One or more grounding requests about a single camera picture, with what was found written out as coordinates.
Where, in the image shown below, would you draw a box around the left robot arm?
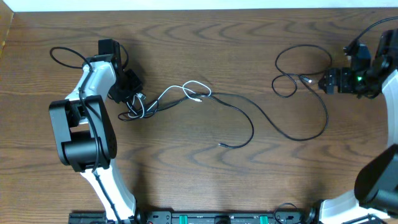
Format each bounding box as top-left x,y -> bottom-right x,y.
49,39 -> 147,223

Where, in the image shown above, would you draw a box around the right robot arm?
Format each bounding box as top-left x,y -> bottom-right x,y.
313,29 -> 397,223

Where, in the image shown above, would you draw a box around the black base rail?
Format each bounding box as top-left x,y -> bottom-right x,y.
67,210 -> 386,224

